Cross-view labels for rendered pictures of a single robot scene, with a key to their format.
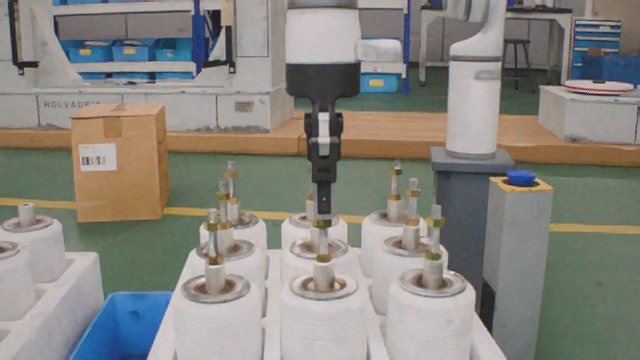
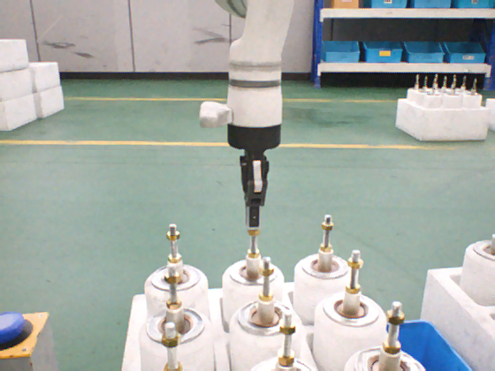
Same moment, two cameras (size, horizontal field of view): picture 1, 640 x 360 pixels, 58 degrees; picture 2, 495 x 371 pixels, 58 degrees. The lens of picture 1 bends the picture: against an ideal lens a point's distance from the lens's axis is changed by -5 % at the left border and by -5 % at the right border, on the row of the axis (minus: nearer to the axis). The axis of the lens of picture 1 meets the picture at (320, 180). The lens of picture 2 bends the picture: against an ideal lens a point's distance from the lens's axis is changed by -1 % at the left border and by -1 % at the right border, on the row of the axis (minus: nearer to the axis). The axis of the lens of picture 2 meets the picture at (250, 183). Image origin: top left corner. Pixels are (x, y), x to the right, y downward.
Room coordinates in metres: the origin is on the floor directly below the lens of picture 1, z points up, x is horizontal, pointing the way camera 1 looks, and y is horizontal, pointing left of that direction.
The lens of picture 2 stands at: (1.23, -0.06, 0.62)
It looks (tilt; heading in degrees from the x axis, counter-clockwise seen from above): 19 degrees down; 175
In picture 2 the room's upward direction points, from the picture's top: straight up
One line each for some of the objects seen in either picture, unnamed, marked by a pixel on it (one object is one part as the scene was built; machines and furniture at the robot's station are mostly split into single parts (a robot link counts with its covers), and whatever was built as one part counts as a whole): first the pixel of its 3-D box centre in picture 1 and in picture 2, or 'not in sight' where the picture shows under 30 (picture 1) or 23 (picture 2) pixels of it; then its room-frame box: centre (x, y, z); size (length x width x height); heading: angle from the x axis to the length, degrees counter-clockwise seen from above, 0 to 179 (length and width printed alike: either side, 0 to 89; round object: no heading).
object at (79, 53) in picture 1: (97, 50); not in sight; (5.82, 2.14, 0.36); 0.50 x 0.38 x 0.21; 172
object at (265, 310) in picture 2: (318, 238); (265, 309); (0.73, 0.00, 0.26); 0.02 x 0.02 x 0.03
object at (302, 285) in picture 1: (323, 285); (253, 272); (0.61, 0.00, 0.25); 0.08 x 0.08 x 0.01
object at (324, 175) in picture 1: (324, 191); not in sight; (0.59, 0.00, 0.36); 0.03 x 0.01 x 0.05; 0
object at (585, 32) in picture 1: (587, 53); not in sight; (5.85, -2.62, 0.35); 0.59 x 0.47 x 0.69; 172
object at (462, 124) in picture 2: not in sight; (439, 118); (-1.36, 1.33, 0.09); 0.39 x 0.39 x 0.18; 88
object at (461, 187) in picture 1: (465, 232); not in sight; (1.09, -0.28, 0.15); 0.15 x 0.15 x 0.30; 82
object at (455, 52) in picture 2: not in sight; (459, 52); (-3.57, 2.64, 0.36); 0.50 x 0.38 x 0.21; 173
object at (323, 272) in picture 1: (323, 274); (253, 265); (0.61, 0.00, 0.26); 0.02 x 0.02 x 0.03
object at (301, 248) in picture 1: (318, 248); (265, 317); (0.73, 0.00, 0.25); 0.08 x 0.08 x 0.01
